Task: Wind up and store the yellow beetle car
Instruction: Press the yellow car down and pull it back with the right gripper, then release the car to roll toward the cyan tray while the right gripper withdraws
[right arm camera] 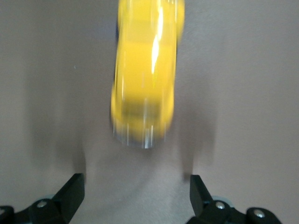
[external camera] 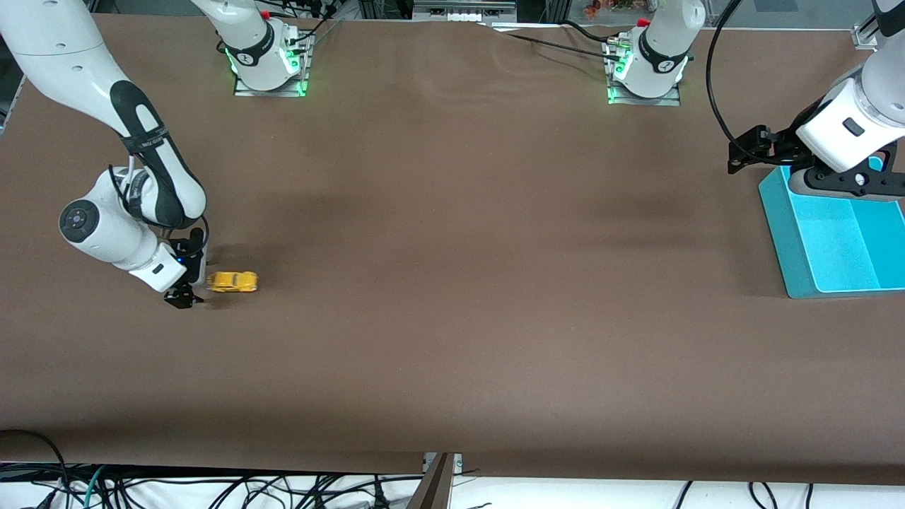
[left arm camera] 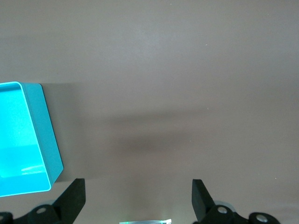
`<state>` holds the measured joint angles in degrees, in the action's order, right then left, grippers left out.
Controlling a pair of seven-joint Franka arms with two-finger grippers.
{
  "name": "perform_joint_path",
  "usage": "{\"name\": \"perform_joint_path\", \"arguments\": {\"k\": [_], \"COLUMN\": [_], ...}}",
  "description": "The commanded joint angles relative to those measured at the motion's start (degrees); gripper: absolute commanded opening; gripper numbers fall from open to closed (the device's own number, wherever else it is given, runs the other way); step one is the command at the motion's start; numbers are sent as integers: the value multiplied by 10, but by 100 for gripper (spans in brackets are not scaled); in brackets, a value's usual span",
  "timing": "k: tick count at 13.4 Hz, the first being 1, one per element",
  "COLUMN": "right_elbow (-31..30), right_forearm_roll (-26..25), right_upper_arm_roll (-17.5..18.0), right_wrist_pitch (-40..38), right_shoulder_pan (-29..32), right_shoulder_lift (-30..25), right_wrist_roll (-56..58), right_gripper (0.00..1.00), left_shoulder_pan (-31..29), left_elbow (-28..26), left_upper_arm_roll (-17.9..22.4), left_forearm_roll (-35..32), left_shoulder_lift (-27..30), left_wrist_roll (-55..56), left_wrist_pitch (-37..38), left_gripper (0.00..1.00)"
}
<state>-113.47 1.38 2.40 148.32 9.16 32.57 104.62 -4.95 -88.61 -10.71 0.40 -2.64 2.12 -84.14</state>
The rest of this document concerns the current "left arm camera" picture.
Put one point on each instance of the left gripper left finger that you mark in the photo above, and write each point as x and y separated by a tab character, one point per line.
72	200

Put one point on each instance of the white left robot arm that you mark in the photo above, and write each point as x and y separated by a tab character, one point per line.
144	222

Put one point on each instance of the teal plastic bin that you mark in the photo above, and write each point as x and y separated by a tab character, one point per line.
23	140

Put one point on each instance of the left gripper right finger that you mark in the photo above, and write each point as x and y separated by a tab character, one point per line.
203	205

